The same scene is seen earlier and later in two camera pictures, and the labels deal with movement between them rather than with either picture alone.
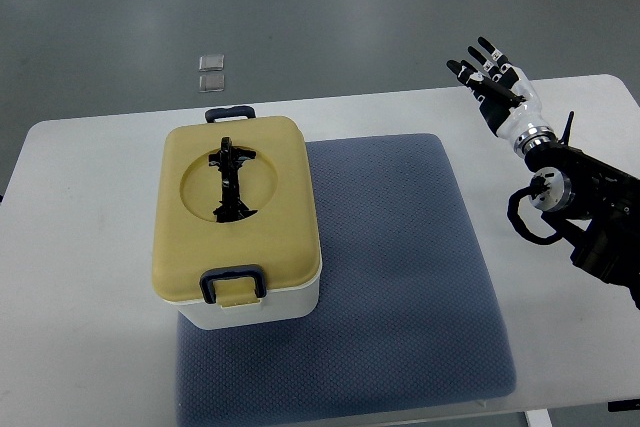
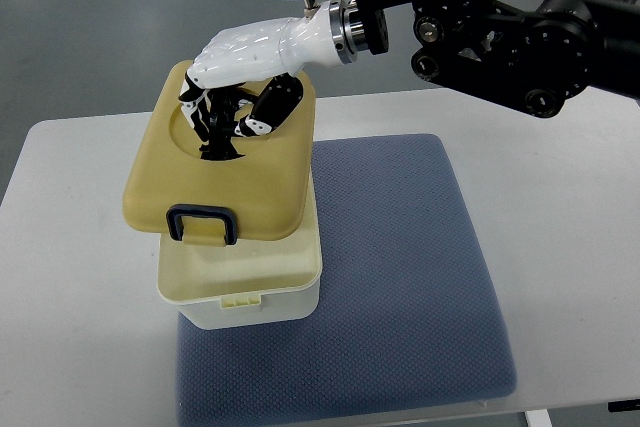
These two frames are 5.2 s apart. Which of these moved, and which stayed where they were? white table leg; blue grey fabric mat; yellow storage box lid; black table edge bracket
Moved: yellow storage box lid
Stayed: blue grey fabric mat; black table edge bracket; white table leg
